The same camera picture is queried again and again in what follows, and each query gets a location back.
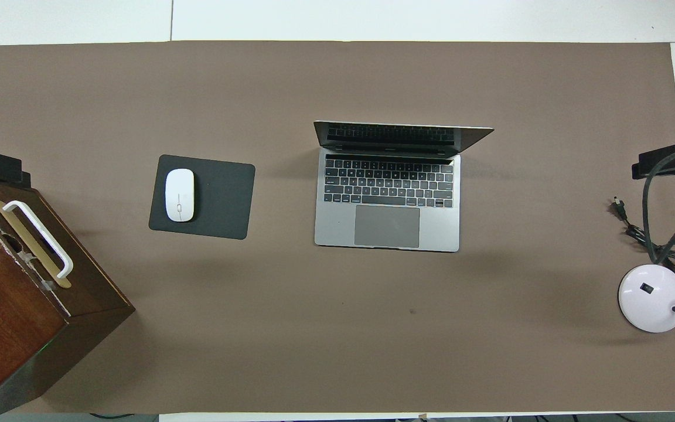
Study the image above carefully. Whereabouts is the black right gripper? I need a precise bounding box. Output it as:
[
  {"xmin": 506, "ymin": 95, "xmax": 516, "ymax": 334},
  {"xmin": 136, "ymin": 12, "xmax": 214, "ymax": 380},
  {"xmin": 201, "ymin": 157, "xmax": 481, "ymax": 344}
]
[{"xmin": 632, "ymin": 143, "xmax": 675, "ymax": 180}]

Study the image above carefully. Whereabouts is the silver grey laptop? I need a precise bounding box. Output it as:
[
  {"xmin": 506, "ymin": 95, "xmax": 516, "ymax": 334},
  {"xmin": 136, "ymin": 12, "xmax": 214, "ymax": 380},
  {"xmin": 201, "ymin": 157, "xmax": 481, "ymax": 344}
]
[{"xmin": 313, "ymin": 120, "xmax": 495, "ymax": 253}]

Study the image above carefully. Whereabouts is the white desk lamp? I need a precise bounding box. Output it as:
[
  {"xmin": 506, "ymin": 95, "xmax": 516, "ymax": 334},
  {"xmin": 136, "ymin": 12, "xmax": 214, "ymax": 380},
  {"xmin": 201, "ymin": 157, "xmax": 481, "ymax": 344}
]
[{"xmin": 618, "ymin": 226, "xmax": 675, "ymax": 333}]

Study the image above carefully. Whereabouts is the dark brown wooden box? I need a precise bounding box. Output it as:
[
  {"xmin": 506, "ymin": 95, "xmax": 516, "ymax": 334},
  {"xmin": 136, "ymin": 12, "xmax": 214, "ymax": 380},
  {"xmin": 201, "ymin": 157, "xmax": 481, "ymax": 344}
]
[{"xmin": 0, "ymin": 176, "xmax": 135, "ymax": 420}]

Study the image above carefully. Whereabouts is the white computer mouse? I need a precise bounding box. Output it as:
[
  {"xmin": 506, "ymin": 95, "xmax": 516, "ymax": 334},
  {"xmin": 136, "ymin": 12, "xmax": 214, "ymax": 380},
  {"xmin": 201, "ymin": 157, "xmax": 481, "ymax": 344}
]
[{"xmin": 165, "ymin": 169, "xmax": 195, "ymax": 222}]

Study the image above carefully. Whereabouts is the black mouse pad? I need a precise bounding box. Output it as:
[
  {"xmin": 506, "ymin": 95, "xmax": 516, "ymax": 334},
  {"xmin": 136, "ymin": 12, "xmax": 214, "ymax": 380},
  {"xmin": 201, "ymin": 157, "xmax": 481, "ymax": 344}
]
[{"xmin": 149, "ymin": 155, "xmax": 255, "ymax": 240}]

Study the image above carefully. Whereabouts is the brown table mat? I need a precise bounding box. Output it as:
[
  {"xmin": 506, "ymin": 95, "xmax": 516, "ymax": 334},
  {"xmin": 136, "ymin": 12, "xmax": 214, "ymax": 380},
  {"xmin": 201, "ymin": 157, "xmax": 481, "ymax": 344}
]
[{"xmin": 0, "ymin": 41, "xmax": 675, "ymax": 414}]

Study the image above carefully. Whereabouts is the black lamp power cable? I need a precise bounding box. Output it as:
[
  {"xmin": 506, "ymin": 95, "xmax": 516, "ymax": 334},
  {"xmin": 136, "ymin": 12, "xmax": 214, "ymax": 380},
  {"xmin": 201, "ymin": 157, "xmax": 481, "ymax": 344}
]
[{"xmin": 613, "ymin": 198, "xmax": 675, "ymax": 277}]

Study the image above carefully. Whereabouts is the white box handle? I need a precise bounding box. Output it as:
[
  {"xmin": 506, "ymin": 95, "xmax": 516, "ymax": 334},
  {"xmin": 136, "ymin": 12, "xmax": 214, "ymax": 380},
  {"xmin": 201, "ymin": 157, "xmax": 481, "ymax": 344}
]
[{"xmin": 2, "ymin": 200, "xmax": 74, "ymax": 279}]

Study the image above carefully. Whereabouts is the brass handle plate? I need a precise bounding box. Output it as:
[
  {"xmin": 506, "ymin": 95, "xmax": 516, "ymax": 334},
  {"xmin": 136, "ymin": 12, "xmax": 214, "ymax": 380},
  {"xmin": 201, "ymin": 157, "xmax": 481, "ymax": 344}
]
[{"xmin": 0, "ymin": 199, "xmax": 72, "ymax": 289}]

